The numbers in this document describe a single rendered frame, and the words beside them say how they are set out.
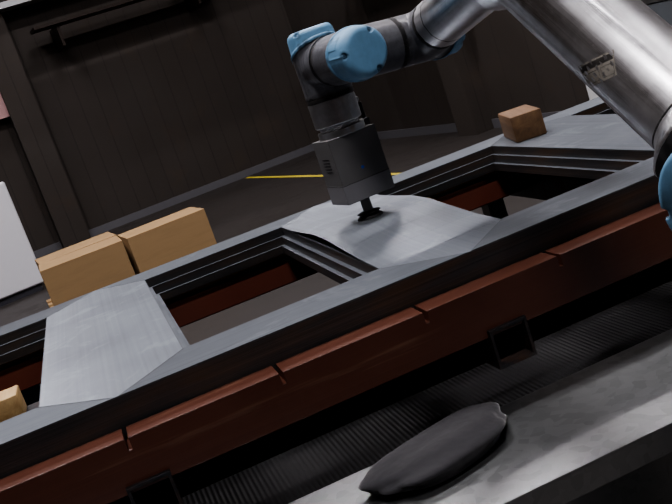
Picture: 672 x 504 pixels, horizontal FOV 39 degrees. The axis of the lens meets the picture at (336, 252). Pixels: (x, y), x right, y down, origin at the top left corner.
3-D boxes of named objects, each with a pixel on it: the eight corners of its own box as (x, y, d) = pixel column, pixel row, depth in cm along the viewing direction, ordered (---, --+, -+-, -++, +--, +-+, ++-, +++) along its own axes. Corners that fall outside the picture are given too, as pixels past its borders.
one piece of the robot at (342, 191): (345, 104, 153) (376, 198, 156) (297, 122, 150) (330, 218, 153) (371, 99, 144) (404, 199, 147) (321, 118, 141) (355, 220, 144)
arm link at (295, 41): (296, 31, 137) (275, 39, 145) (321, 103, 139) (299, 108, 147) (342, 16, 140) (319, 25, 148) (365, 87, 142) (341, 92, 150)
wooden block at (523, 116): (504, 137, 189) (497, 113, 188) (532, 127, 188) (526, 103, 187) (517, 143, 177) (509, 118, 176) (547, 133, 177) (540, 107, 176)
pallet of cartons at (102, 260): (63, 338, 570) (37, 274, 562) (50, 320, 642) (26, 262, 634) (234, 267, 608) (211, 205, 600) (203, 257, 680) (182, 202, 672)
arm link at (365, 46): (403, 11, 132) (368, 23, 142) (333, 28, 128) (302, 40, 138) (416, 66, 133) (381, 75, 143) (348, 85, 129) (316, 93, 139)
